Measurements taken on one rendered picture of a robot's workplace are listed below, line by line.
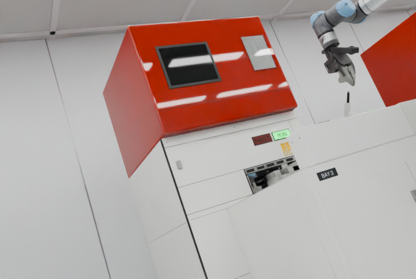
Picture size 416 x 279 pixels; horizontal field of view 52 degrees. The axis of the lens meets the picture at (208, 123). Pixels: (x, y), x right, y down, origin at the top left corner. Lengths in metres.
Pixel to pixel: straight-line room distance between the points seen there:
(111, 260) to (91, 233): 0.24
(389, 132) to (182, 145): 0.91
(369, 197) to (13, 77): 2.88
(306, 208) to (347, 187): 0.17
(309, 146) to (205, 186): 0.64
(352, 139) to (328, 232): 0.39
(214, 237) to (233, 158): 0.41
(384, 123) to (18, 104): 2.70
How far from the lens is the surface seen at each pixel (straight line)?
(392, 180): 1.74
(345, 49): 1.87
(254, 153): 2.17
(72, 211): 3.35
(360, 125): 1.74
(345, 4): 1.91
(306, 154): 1.56
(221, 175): 2.05
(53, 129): 3.53
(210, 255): 1.94
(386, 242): 1.64
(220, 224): 1.99
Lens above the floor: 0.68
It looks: 16 degrees up
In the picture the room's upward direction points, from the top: 20 degrees counter-clockwise
